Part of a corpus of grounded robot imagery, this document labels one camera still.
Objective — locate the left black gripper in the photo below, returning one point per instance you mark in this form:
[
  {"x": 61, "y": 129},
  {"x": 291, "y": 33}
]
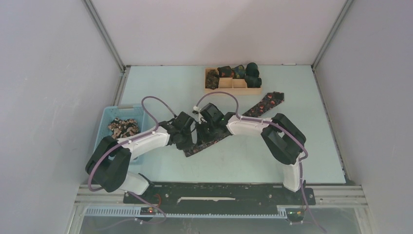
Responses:
[{"x": 187, "y": 144}]

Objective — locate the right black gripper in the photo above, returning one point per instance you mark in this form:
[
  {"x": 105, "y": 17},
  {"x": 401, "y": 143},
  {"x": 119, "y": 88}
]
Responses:
[{"x": 201, "y": 136}]

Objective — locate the dark floral rose tie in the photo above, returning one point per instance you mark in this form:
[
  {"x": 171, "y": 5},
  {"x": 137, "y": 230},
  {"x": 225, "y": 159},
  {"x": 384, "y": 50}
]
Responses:
[{"x": 268, "y": 102}]

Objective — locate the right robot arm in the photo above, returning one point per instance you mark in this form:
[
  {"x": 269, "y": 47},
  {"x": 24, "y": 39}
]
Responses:
[{"x": 283, "y": 139}]

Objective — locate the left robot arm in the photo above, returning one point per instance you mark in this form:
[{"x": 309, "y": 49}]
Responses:
[{"x": 109, "y": 163}]

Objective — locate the wooden compartment box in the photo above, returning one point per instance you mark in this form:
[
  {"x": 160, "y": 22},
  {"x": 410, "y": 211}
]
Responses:
[{"x": 230, "y": 85}]

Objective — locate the light blue plastic basket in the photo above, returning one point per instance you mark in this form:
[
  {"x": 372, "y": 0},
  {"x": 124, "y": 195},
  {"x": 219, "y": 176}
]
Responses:
[{"x": 110, "y": 113}]

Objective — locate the dark floral rolled tie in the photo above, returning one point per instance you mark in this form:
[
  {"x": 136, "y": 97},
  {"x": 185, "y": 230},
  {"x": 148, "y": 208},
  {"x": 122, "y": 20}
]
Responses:
[{"x": 212, "y": 80}]

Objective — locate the black orange rolled tie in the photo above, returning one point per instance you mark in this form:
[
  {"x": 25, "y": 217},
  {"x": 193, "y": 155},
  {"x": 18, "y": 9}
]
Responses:
[{"x": 225, "y": 72}]

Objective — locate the dark green rolled tie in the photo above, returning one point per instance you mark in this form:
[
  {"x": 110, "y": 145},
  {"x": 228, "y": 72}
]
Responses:
[
  {"x": 252, "y": 70},
  {"x": 253, "y": 82}
]

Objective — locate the blue patterned rolled tie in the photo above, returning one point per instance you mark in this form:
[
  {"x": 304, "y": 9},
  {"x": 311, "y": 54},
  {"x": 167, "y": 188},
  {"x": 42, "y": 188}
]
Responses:
[{"x": 238, "y": 72}]

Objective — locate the beige floral tie in basket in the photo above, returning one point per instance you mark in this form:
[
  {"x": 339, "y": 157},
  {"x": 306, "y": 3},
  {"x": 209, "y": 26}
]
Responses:
[{"x": 123, "y": 128}]

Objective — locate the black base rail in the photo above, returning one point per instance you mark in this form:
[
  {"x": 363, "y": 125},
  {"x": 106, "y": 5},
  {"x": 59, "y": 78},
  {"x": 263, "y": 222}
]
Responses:
[{"x": 222, "y": 198}]

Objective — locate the white cable duct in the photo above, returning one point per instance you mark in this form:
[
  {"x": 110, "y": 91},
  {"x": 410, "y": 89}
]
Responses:
[{"x": 136, "y": 212}]

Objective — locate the aluminium frame rail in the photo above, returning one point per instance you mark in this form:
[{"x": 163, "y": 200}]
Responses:
[{"x": 326, "y": 196}]

